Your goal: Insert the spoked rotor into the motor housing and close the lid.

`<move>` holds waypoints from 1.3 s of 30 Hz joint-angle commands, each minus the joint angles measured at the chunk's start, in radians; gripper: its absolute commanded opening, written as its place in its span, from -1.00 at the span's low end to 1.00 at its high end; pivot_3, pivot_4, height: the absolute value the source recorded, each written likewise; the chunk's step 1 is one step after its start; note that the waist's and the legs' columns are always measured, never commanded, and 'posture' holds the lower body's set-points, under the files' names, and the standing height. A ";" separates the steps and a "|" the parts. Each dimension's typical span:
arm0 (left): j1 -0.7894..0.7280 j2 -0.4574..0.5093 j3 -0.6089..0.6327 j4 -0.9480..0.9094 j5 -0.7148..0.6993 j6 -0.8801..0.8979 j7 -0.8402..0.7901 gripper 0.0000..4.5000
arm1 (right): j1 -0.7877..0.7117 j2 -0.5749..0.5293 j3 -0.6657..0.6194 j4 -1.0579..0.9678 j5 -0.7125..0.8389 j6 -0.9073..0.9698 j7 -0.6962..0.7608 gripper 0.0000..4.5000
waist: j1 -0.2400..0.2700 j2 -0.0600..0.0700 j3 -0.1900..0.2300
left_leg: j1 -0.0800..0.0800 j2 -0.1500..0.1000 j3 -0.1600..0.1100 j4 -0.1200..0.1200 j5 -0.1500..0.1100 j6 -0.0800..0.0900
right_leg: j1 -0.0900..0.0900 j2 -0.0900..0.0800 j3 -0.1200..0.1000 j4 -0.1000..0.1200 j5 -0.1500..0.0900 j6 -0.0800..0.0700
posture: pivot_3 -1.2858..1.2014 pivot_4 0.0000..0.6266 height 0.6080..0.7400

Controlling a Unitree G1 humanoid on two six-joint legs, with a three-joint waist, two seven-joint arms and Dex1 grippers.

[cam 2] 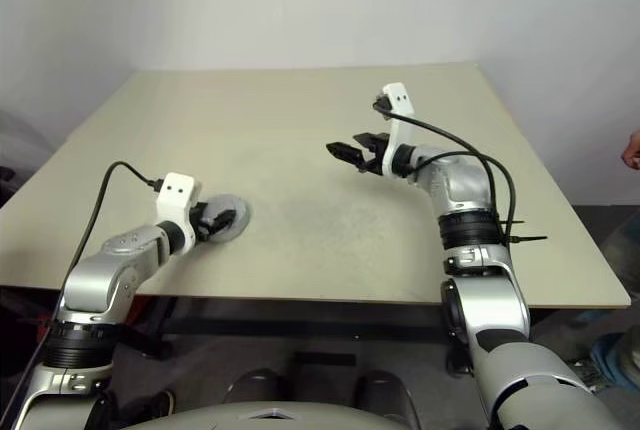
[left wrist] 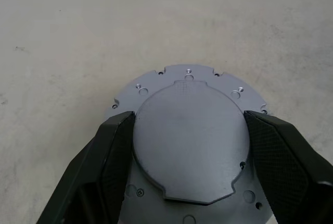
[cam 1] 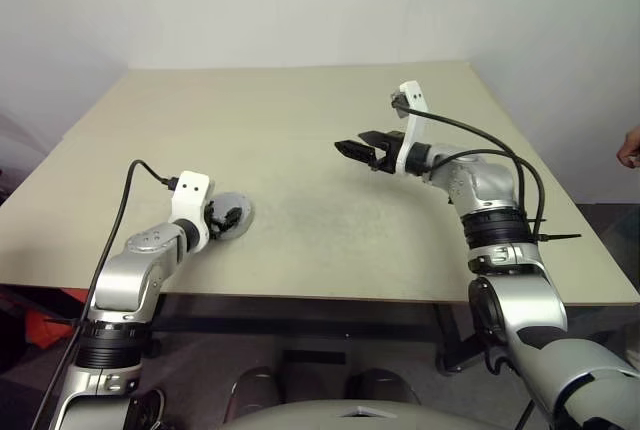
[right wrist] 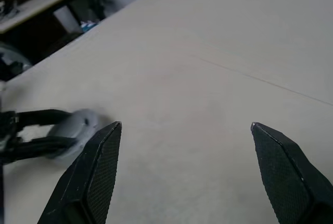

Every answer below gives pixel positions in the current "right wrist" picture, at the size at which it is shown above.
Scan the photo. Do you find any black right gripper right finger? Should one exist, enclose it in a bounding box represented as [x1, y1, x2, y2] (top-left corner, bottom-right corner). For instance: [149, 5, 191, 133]
[250, 121, 333, 224]

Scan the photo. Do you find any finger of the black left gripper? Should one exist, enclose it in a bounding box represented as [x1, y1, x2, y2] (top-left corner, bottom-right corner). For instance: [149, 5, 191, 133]
[15, 135, 79, 159]
[15, 108, 73, 126]

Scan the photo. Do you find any dark backpack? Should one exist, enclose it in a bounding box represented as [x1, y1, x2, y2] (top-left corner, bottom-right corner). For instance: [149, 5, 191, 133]
[87, 0, 117, 23]

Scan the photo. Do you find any blue and white item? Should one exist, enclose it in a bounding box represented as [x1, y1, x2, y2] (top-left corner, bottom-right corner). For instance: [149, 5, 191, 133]
[80, 20, 99, 31]

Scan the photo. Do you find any grey round motor lid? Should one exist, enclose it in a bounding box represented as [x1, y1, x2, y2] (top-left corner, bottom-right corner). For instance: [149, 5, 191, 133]
[52, 108, 106, 147]

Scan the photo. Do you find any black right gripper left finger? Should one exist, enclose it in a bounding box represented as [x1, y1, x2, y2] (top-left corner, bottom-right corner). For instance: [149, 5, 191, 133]
[37, 121, 122, 224]

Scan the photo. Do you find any dark side table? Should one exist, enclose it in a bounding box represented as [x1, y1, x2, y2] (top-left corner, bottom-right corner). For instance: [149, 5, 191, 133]
[0, 0, 91, 60]

